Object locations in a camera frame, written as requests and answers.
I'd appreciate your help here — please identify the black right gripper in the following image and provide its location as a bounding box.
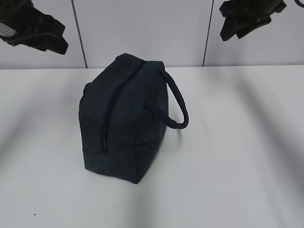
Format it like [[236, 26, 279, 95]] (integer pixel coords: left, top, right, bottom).
[[219, 0, 286, 41]]

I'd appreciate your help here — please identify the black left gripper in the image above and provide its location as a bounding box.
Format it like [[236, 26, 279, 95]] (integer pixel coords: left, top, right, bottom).
[[0, 0, 68, 55]]

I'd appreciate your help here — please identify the dark blue zipper bag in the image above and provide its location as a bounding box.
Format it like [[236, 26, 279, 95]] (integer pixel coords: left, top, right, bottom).
[[78, 53, 189, 184]]

